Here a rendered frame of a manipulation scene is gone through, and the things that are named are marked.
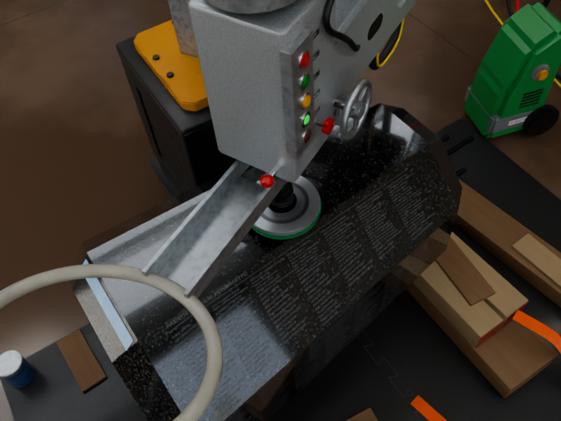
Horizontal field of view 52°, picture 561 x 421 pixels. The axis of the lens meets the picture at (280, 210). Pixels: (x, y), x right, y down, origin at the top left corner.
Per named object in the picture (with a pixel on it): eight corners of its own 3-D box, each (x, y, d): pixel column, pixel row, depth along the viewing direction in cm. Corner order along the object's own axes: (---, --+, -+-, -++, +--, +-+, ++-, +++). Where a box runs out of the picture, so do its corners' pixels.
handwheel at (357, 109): (338, 102, 150) (340, 55, 138) (373, 114, 147) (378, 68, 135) (310, 139, 143) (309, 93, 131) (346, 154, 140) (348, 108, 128)
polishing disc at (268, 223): (335, 214, 161) (335, 210, 160) (267, 248, 155) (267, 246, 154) (295, 164, 172) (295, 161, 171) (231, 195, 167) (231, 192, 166)
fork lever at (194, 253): (291, 92, 163) (290, 78, 159) (353, 114, 157) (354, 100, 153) (133, 276, 128) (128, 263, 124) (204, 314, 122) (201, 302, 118)
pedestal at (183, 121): (149, 164, 290) (103, 42, 231) (261, 110, 308) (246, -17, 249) (211, 257, 255) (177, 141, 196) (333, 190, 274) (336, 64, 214)
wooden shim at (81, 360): (57, 344, 233) (56, 342, 232) (80, 330, 237) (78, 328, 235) (83, 393, 221) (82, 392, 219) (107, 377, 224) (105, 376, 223)
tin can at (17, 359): (7, 369, 228) (-8, 356, 218) (33, 359, 230) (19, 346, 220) (11, 392, 223) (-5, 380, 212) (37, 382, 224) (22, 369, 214)
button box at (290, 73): (304, 133, 130) (300, 25, 107) (315, 137, 129) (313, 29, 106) (286, 157, 126) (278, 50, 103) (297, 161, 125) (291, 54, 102)
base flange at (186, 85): (132, 44, 229) (128, 34, 225) (239, 0, 242) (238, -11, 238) (188, 116, 203) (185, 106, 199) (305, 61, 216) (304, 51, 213)
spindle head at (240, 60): (291, 74, 162) (282, -87, 126) (362, 99, 154) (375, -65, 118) (218, 160, 144) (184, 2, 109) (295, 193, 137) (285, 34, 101)
